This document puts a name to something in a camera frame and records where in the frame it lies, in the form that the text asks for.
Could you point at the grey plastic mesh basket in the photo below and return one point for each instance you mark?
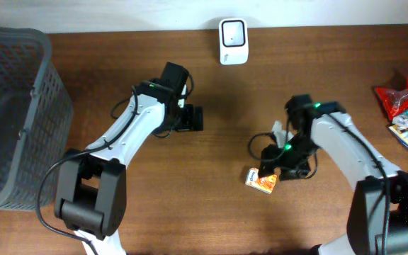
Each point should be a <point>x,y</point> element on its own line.
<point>35,118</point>

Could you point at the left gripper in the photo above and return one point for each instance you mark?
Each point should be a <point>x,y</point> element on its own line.
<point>193,118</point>

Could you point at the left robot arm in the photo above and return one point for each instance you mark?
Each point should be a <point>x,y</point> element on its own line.
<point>91,188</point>

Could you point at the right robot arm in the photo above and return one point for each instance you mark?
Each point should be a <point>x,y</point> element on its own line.
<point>378,218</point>

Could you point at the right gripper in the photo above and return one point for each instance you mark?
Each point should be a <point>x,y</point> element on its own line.
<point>273,164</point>

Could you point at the orange tissue pack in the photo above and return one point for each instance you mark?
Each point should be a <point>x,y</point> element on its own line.
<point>263,184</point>

